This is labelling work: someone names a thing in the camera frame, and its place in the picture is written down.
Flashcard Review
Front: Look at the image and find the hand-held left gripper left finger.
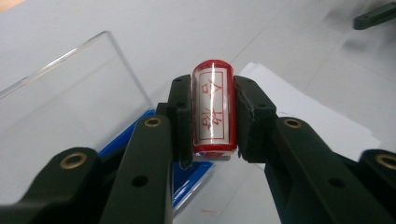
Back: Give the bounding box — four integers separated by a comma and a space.
99, 74, 194, 224

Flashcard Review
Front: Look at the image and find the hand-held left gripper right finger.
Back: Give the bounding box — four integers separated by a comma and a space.
233, 75, 393, 224

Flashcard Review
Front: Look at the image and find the white paper sheet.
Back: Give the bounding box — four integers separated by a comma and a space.
174, 62, 383, 224

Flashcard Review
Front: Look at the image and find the red stamp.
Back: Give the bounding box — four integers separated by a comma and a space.
190, 59, 239, 161

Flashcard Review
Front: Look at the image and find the blue ink pad box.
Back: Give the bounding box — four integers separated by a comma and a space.
0, 30, 217, 217

